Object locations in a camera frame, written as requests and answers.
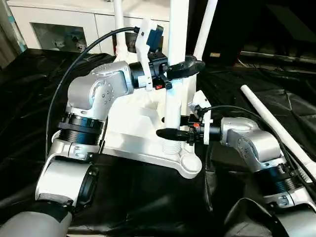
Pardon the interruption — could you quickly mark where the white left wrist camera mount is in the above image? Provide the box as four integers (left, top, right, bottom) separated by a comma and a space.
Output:
135, 18, 165, 92

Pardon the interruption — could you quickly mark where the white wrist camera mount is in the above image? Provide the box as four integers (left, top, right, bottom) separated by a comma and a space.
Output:
135, 18, 165, 92
188, 89, 214, 145

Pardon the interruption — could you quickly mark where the grey curtain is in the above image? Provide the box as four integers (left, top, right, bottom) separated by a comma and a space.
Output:
0, 0, 28, 70

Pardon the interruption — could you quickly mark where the white cabinet with glass doors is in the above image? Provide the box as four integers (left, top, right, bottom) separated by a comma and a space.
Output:
7, 0, 171, 56

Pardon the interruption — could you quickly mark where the white plastic table leg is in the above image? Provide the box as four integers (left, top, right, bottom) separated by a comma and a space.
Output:
193, 0, 219, 61
113, 0, 129, 56
161, 0, 190, 155
240, 84, 316, 184

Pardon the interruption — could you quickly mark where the black plastic mat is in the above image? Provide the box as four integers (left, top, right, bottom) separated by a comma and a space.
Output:
0, 46, 316, 237

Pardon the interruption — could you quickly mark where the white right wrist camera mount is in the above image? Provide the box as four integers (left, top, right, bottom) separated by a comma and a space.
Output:
188, 89, 214, 145

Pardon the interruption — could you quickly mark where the white plastic table top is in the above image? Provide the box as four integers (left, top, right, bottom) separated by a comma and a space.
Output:
51, 53, 203, 180

